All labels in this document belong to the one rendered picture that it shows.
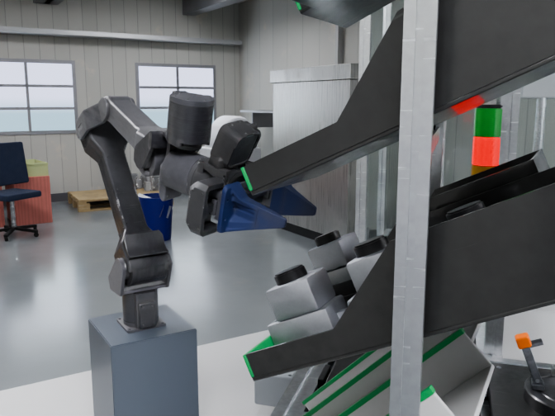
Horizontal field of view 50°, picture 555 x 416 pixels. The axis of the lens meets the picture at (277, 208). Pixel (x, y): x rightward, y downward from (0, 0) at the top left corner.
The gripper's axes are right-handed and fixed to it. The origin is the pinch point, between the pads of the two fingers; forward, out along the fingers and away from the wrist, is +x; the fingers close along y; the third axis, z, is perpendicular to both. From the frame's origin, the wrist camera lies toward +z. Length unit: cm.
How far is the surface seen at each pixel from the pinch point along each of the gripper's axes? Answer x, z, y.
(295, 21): -420, -8, 670
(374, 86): 17.1, 19.2, -19.0
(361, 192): -31, -27, 100
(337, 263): 10.2, -2.7, -2.1
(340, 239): 9.6, -0.1, -1.5
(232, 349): -29, -54, 40
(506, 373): 27, -29, 38
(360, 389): 17.9, -12.8, -6.7
